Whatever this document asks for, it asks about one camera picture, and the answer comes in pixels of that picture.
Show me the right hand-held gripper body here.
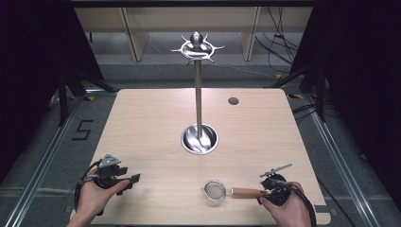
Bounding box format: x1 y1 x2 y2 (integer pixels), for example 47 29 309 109
258 163 293 208

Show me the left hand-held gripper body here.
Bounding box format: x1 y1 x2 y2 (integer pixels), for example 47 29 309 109
93 153 129 190

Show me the strainer with wooden handle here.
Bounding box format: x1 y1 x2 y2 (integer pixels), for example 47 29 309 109
201 180 272 202

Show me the person's right hand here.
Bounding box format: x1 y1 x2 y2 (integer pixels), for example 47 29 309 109
259 181 314 227

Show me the person's left hand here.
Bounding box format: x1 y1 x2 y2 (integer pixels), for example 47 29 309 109
75 175 131 223

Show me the black metal stand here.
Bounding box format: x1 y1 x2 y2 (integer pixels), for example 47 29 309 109
57 66 117 128
264 60 327 123

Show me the metal utensil rack stand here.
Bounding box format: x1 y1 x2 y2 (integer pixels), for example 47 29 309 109
169 30 226 156

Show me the black curtain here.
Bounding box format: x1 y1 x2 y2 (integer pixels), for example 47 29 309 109
0 0 106 185
288 0 401 204

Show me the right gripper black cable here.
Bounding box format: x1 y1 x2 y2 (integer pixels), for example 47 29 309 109
270 178 318 227

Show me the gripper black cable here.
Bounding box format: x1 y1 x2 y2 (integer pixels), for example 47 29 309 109
270 178 318 227
73 160 105 217

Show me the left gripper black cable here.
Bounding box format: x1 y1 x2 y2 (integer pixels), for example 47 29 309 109
73 160 105 217

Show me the thin black floor cable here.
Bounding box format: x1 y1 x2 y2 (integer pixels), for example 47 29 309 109
315 176 349 227

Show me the metal floor rail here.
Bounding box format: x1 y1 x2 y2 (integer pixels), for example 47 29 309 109
303 94 376 227
3 93 83 227

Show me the white floor cable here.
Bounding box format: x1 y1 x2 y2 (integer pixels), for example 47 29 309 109
214 63 276 80

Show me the light wooden shelf frame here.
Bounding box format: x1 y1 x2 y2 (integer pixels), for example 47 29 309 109
75 7 314 62

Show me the bundle of black floor cables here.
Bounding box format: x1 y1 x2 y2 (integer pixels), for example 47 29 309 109
254 7 301 66

